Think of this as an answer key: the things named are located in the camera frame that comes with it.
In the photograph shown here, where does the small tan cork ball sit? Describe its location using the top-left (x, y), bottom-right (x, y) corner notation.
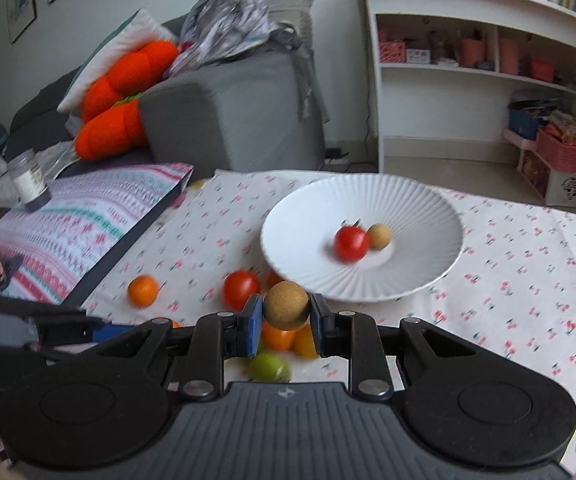
top-left (367, 223), bottom-right (393, 251)

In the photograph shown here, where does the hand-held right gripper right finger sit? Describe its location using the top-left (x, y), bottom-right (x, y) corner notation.
top-left (309, 294), bottom-right (473, 399)

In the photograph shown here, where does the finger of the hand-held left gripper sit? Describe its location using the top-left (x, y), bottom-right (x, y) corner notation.
top-left (0, 296), bottom-right (91, 335)
top-left (23, 324), bottom-right (141, 362)

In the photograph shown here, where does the black cable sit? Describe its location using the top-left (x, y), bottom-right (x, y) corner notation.
top-left (348, 105), bottom-right (379, 167)

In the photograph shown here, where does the light green tomato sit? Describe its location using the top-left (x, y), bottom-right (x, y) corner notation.
top-left (248, 352), bottom-right (291, 384)

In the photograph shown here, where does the striped patterned cushion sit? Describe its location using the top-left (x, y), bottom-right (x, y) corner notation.
top-left (0, 162), bottom-right (195, 307)

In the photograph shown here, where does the white pillow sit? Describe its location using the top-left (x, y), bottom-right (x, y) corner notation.
top-left (57, 8), bottom-right (177, 114)

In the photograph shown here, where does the blue storage box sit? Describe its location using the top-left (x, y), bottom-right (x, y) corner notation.
top-left (508, 102), bottom-right (551, 142)

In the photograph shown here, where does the orange tomato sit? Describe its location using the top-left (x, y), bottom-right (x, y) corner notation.
top-left (260, 321), bottom-right (299, 352)

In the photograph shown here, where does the orange mandarin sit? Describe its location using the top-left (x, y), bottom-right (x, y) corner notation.
top-left (128, 275), bottom-right (161, 309)

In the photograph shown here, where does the glass jar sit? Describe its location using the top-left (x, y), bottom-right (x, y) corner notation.
top-left (7, 149), bottom-right (53, 211)

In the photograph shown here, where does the pink woven basket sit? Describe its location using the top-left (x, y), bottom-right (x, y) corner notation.
top-left (536, 129), bottom-right (576, 177)

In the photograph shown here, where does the large red tomato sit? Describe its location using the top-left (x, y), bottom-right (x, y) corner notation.
top-left (223, 270), bottom-right (262, 313)

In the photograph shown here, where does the pile of folded cloths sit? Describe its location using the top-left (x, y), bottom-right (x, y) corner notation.
top-left (542, 100), bottom-right (576, 148)

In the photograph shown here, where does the white ribbed plate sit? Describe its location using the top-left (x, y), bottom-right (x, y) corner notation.
top-left (260, 174), bottom-right (464, 304)

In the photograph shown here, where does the pink crate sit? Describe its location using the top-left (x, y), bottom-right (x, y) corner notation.
top-left (379, 40), bottom-right (407, 64)

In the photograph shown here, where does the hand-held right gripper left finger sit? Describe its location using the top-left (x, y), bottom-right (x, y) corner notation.
top-left (93, 294), bottom-right (265, 402)

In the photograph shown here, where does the crumpled grey bag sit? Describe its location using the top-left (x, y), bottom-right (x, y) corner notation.
top-left (165, 0), bottom-right (301, 80)

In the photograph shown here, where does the grey sofa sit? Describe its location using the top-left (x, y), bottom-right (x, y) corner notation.
top-left (5, 15), bottom-right (331, 182)

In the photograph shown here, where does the small red basket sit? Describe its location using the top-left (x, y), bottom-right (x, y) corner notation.
top-left (530, 58), bottom-right (556, 83)

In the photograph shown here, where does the red tomato with stem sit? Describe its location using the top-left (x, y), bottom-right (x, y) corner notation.
top-left (334, 219), bottom-right (373, 263)

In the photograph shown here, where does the cherry print tablecloth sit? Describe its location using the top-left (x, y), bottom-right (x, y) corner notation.
top-left (80, 169), bottom-right (576, 480)

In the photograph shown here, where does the grey hanging strap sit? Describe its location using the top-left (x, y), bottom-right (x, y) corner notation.
top-left (290, 47), bottom-right (332, 124)

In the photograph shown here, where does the pink pot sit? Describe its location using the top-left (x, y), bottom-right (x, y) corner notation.
top-left (460, 37), bottom-right (487, 69)
top-left (498, 38), bottom-right (521, 75)

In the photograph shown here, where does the orange plush toy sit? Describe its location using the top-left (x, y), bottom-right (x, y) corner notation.
top-left (74, 40), bottom-right (181, 162)

